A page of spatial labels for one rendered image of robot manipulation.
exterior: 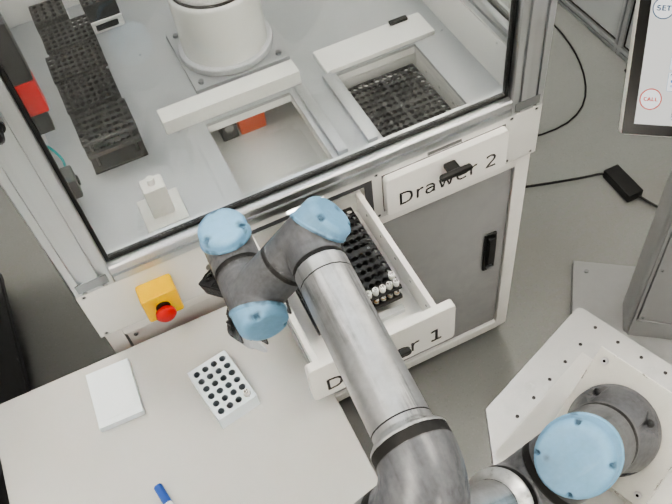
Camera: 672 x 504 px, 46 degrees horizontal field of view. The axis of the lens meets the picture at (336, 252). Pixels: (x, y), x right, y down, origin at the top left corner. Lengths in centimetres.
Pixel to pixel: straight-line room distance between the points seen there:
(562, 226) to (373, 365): 187
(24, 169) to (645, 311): 171
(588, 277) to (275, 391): 132
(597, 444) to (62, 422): 99
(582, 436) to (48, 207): 90
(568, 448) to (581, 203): 168
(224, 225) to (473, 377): 139
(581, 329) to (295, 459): 61
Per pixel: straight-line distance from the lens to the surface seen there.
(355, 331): 93
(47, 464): 161
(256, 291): 107
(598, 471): 120
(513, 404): 151
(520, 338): 246
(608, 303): 253
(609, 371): 141
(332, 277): 98
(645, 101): 167
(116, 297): 156
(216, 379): 153
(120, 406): 159
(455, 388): 237
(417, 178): 163
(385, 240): 154
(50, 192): 135
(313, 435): 149
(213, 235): 112
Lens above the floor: 211
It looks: 53 degrees down
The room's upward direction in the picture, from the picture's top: 9 degrees counter-clockwise
